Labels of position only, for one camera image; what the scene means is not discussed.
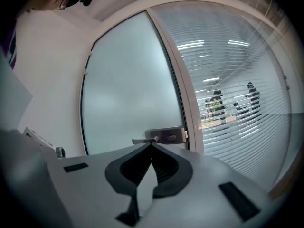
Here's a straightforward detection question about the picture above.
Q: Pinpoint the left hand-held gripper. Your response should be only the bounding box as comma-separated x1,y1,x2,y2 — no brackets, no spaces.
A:
22,126,67,159

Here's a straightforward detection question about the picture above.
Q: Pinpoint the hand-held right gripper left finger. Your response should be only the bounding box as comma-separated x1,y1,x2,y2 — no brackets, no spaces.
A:
50,142,152,228

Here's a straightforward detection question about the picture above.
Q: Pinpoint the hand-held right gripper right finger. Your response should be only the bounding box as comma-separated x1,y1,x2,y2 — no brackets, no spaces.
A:
132,142,274,228

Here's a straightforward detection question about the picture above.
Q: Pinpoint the grey metal door handle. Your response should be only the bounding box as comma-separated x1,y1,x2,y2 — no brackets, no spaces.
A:
132,126,187,145

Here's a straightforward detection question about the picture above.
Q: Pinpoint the frosted glass door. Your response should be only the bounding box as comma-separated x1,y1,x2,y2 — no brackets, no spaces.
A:
80,10,189,156

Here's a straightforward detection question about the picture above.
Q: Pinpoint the person in purple shirt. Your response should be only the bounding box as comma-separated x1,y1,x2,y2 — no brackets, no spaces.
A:
0,15,18,69

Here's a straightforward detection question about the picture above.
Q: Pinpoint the glass partition with blinds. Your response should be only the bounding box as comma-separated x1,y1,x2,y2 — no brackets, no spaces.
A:
151,0,294,196

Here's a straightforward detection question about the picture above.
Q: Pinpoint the black white harness strap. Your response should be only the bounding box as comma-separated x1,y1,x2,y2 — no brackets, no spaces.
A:
8,30,18,63

